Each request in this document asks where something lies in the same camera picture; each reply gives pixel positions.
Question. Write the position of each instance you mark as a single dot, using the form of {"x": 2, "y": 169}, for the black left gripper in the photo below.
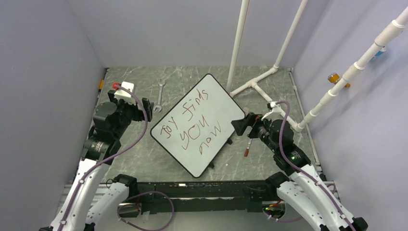
{"x": 139, "y": 114}

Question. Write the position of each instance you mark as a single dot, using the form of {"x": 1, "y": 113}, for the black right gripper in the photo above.
{"x": 240, "y": 125}

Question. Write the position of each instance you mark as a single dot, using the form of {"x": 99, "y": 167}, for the wire whiteboard stand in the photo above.
{"x": 211, "y": 165}

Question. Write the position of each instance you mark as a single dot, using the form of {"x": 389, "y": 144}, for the white marker pen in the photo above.
{"x": 248, "y": 148}

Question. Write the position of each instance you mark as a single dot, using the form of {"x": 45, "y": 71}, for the white framed whiteboard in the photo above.
{"x": 195, "y": 129}

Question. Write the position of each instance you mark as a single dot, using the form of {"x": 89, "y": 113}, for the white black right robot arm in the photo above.
{"x": 298, "y": 183}

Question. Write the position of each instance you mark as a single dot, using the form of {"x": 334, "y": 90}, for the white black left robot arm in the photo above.
{"x": 111, "y": 119}

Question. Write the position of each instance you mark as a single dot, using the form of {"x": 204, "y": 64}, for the orange black edge tool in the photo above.
{"x": 100, "y": 87}

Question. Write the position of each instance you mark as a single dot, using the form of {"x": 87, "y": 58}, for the silver open-end wrench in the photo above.
{"x": 158, "y": 106}

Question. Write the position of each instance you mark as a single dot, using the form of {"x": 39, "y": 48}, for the white diagonal PVC pipe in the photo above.
{"x": 391, "y": 31}

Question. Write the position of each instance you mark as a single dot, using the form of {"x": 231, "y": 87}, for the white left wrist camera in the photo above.
{"x": 122, "y": 91}

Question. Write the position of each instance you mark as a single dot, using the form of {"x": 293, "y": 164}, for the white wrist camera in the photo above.
{"x": 122, "y": 91}
{"x": 274, "y": 108}

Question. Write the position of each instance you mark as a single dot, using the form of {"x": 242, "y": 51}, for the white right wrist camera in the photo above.
{"x": 274, "y": 108}

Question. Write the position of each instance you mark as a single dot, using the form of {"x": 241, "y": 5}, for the white PVC pipe frame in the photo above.
{"x": 263, "y": 35}

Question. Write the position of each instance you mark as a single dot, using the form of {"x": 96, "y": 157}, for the orange yellow wall fitting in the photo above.
{"x": 333, "y": 78}

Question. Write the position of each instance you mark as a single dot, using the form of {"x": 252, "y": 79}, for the blue wall fitting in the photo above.
{"x": 380, "y": 52}

